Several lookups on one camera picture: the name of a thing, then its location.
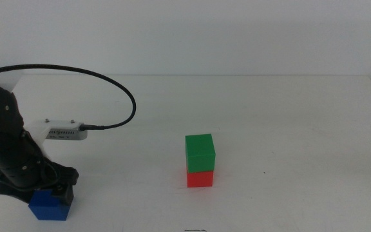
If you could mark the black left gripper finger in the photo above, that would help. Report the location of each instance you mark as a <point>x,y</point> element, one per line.
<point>15,193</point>
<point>64,193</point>

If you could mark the blue cube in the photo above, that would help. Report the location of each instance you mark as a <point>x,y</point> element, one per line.
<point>48,211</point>

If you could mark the green cube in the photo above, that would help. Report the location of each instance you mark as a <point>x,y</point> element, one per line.
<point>200,153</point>

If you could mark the red cube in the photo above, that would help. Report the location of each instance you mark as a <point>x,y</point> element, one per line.
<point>200,179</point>

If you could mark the grey wrist camera white mount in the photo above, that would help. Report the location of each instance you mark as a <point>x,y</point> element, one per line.
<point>66,133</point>

